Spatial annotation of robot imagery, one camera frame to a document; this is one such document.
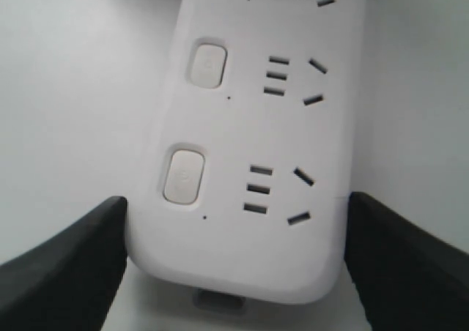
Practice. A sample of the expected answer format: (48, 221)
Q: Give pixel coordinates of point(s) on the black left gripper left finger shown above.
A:
(69, 282)

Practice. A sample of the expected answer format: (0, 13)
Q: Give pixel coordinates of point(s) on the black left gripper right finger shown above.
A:
(406, 278)

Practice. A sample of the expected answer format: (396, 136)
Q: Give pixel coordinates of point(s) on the white five-outlet power strip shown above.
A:
(243, 184)

